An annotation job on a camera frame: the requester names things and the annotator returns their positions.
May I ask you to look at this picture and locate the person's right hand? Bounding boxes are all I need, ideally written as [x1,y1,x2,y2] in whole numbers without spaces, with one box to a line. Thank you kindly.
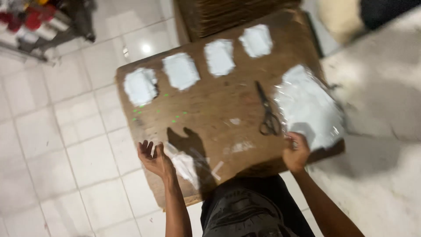
[282,131,312,174]

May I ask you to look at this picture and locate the person's left hand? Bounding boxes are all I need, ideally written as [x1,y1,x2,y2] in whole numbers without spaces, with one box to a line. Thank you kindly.
[137,140,177,180]

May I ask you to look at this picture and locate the plastic-wrapped stack of white sheets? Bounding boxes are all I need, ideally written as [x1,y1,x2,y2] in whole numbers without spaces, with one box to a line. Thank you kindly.
[274,64,345,153]

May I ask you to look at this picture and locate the clear plastic bag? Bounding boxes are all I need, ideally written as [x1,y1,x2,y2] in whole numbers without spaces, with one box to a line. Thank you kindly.
[163,142,225,192]

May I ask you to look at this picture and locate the black scissors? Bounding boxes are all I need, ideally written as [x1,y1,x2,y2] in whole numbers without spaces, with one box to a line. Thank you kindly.
[255,81,283,136]

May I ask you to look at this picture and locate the white paper packet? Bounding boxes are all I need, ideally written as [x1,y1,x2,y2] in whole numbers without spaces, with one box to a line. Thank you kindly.
[238,24,274,59]
[203,38,236,77]
[123,67,159,107]
[162,52,201,91]

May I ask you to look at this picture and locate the brown wooden work board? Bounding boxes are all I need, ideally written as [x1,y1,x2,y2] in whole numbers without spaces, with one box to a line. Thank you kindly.
[115,8,346,209]

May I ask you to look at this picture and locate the person's black shorts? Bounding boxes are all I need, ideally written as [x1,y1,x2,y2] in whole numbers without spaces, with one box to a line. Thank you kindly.
[200,174,316,237]

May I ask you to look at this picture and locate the brown wooden crate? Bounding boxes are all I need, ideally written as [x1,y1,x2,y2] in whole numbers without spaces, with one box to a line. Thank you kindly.
[172,0,304,43]

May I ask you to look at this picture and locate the beige and black bundle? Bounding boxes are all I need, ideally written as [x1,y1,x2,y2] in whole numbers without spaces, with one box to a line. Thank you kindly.
[316,0,421,45]

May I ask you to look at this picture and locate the rack with red items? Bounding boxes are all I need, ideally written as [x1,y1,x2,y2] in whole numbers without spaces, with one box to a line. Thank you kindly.
[0,0,98,64]

